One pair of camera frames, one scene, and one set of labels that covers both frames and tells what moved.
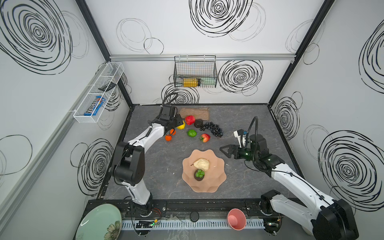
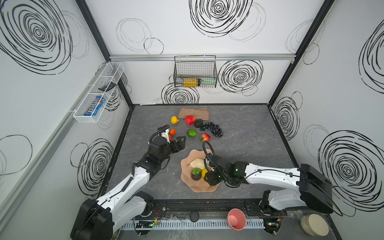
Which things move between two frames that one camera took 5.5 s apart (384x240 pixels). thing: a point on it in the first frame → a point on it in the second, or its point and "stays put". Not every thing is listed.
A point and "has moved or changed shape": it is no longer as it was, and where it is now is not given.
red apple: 190,120 stays put
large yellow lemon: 182,127 → 203,172
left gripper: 175,123 → 177,145
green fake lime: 192,133 stays put
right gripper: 234,151 → 212,177
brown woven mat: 198,113 stays put
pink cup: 237,219 stays put
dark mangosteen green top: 199,174 has moved or changed shape
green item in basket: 207,81 stays put
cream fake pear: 201,163 stays put
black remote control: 108,87 stays put
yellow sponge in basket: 190,82 stays put
